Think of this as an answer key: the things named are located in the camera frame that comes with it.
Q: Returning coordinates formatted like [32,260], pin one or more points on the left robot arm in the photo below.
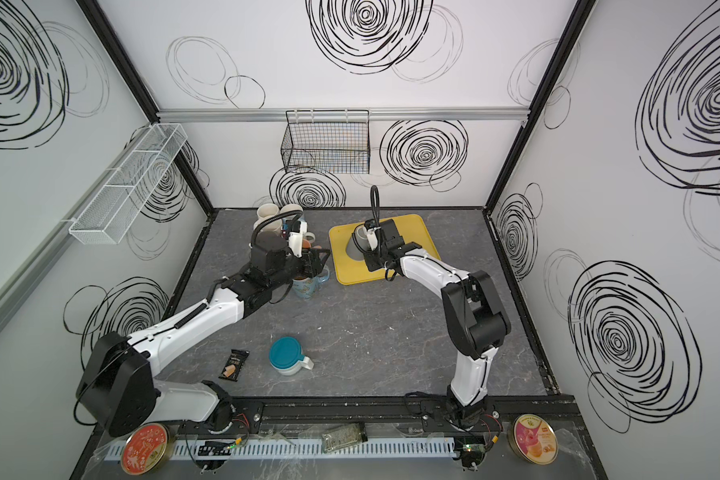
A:
[119,387]

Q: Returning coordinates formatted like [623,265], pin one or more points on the clear plastic box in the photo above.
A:
[343,437]

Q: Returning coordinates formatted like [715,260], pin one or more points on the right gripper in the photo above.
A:
[374,253]

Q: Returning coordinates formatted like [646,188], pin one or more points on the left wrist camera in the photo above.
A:
[296,230]

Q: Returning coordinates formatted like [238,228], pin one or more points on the pink round tin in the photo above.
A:
[533,440]

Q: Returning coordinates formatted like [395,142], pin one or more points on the light blue mug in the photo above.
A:
[293,210]

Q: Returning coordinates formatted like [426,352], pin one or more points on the black wire basket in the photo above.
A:
[330,140]

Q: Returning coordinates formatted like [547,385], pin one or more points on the teal lidded cup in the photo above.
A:
[286,356]

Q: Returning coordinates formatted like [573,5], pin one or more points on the red round tin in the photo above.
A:
[146,449]

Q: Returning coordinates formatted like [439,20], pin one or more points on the white slotted cable duct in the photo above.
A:
[285,449]

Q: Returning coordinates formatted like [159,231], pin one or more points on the white wire shelf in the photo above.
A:
[144,183]

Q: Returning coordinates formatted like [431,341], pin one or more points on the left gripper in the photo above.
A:
[311,263]

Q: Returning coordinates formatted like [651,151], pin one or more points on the white mug with ribbed base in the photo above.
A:
[265,212]

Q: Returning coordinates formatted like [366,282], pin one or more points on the dark snack packet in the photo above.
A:
[234,364]

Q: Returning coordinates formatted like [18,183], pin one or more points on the blue butterfly mug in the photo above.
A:
[306,288]

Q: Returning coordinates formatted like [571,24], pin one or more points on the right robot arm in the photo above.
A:
[474,314]

